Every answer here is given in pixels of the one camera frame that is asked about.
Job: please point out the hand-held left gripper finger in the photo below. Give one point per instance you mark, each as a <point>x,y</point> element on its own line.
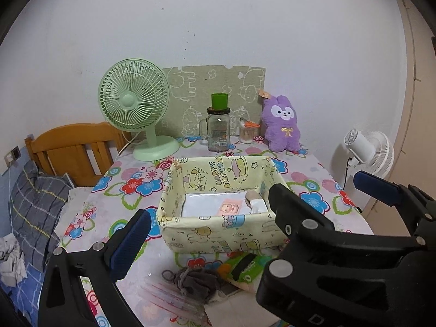
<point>131,242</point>

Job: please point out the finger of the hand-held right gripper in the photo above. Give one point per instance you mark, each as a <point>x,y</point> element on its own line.
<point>306,218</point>
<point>374,185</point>

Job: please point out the yellow printed fabric storage box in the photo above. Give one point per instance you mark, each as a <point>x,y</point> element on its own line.
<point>211,235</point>

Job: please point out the white standing fan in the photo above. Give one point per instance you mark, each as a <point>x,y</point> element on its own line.
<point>374,150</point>

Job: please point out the rolled beige white cloth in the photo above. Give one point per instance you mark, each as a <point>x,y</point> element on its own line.
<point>257,204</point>

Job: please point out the clear pink-striped plastic bag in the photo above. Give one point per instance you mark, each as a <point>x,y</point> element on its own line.
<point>163,296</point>

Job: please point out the white blanket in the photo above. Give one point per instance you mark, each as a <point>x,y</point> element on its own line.
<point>76,201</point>

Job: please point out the beige door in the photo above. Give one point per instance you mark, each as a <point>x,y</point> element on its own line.
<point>419,126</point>

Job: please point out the white flat packet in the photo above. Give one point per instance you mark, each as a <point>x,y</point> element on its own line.
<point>204,204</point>

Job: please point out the purple plush bunny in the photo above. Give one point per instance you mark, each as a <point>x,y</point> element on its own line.
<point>281,126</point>

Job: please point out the grey plaid pillow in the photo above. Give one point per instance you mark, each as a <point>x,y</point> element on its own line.
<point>37,207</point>

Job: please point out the cotton swab container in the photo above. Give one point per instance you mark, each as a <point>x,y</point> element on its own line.
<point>248,133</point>

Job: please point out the wooden headboard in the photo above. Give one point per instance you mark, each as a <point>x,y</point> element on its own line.
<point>68,143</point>

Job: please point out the crumpled white cloth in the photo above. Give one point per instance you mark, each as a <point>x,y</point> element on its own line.
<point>12,259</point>

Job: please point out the blue bedsheet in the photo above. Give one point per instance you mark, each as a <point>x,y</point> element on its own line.
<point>20,296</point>

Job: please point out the glass mug jar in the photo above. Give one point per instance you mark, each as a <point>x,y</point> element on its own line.
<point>218,129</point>

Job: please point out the green desk fan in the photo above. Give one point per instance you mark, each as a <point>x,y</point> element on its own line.
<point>133,98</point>

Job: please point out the green plastic cup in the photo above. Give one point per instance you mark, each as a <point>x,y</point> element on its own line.
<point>219,100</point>

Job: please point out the green printed board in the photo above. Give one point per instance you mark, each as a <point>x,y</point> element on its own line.
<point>204,81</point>

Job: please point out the wall outlet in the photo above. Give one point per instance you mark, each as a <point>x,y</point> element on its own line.
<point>12,156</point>

